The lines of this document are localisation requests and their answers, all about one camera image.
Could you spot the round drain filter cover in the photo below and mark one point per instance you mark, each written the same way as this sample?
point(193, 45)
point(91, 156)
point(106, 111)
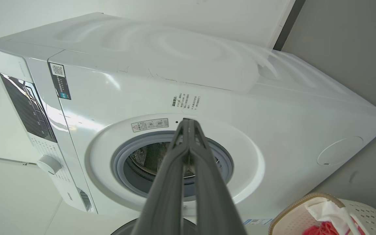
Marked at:
point(339, 150)

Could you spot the black-rimmed glass washer door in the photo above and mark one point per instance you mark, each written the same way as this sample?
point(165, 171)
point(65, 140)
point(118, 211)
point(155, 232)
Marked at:
point(122, 230)

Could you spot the blue energy label sticker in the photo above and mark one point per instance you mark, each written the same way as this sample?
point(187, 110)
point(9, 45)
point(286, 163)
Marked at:
point(256, 221)

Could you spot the white washing machine dial knob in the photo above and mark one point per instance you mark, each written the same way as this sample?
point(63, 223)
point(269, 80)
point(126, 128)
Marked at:
point(48, 164)

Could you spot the steel washing machine drum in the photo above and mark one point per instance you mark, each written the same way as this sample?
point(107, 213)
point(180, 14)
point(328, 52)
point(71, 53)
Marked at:
point(148, 160)

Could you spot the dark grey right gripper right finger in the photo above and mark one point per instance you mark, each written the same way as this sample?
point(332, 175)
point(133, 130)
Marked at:
point(214, 202)

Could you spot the grey warning sticker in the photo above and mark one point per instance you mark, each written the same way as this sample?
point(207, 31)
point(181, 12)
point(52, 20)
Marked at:
point(149, 125)

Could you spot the small black text sticker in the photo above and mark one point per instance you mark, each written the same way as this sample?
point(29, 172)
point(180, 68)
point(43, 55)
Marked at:
point(185, 101)

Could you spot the red garment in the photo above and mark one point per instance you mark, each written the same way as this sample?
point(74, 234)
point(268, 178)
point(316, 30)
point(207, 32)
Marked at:
point(321, 229)

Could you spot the black glossy control display panel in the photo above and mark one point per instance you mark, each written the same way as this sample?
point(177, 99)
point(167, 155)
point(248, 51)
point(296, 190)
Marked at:
point(28, 107)

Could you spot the black wall baseboard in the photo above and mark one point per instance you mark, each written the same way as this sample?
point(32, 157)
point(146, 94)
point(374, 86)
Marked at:
point(289, 23)

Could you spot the grey rubber door gasket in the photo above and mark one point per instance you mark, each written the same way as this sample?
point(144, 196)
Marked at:
point(119, 163)

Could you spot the white cloth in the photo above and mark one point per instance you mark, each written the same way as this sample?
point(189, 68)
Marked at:
point(328, 210)

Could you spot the cream perforated laundry basket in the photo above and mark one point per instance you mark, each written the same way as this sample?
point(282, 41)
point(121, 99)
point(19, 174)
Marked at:
point(370, 215)

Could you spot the white front-load washing machine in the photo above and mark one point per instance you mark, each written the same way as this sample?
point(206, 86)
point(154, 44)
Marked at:
point(246, 98)

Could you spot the dark QR code sticker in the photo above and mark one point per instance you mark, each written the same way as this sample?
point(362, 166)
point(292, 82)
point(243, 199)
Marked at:
point(60, 81)

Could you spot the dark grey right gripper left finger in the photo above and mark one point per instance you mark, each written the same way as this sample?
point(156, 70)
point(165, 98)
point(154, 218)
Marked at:
point(165, 195)

